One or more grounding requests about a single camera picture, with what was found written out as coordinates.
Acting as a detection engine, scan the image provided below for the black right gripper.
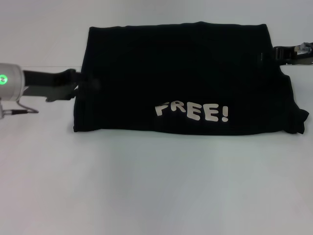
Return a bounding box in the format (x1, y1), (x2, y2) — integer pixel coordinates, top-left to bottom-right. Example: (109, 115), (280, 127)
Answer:
(273, 42), (313, 66)

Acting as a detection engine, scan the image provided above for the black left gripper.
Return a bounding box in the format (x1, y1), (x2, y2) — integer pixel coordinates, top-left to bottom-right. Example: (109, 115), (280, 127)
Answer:
(22, 69), (101, 102)

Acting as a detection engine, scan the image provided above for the black shirt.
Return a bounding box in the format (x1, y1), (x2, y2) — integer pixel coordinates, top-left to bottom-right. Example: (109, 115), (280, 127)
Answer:
(73, 21), (310, 136)

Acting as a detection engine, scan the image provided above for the small grey gripper wire clip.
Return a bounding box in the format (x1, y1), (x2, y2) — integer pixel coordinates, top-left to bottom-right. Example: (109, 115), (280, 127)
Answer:
(294, 42), (313, 53)

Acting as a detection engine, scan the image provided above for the left arm cable with plug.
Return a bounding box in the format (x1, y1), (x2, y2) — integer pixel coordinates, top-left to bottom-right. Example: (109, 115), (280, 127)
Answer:
(1, 101), (40, 116)

